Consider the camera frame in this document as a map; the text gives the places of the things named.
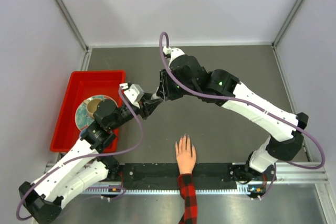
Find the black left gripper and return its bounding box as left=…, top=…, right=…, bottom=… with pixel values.
left=110, top=92, right=162, bottom=131

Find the red plaid sleeve forearm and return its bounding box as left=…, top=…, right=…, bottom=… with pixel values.
left=177, top=174, right=198, bottom=224

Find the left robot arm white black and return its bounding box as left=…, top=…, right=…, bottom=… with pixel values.
left=16, top=84, right=167, bottom=223

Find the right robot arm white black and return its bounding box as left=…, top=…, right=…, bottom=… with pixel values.
left=156, top=47, right=309, bottom=181

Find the mannequin hand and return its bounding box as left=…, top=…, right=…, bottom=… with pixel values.
left=175, top=135, right=196, bottom=175

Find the tan ceramic bowl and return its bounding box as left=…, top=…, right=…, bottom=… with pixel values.
left=84, top=98, right=102, bottom=118

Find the blue patterned plate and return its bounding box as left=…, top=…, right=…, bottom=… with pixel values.
left=75, top=94, right=117, bottom=131

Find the red plastic bin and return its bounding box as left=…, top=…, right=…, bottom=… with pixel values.
left=50, top=70, right=125, bottom=153

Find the blue plastic cup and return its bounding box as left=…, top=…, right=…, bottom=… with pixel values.
left=79, top=128, right=87, bottom=137

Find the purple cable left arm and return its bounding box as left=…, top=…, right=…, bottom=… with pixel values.
left=16, top=84, right=144, bottom=221

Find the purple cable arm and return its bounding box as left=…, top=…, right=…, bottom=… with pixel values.
left=16, top=84, right=144, bottom=221
left=159, top=31, right=326, bottom=169

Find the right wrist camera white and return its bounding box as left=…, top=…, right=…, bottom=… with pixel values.
left=162, top=46, right=185, bottom=67

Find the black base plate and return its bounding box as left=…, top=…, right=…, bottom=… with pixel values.
left=89, top=163, right=247, bottom=189

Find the aluminium corner post left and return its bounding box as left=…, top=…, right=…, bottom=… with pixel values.
left=54, top=0, right=91, bottom=71

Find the aluminium corner post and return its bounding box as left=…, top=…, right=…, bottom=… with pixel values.
left=271, top=0, right=305, bottom=49
left=54, top=0, right=91, bottom=71

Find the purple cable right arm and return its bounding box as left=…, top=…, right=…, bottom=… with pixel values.
left=159, top=31, right=326, bottom=169

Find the aluminium rail with slots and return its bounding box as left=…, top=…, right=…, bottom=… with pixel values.
left=60, top=163, right=328, bottom=199

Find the aluminium corner post right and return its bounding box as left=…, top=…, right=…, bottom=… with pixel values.
left=271, top=0, right=305, bottom=49

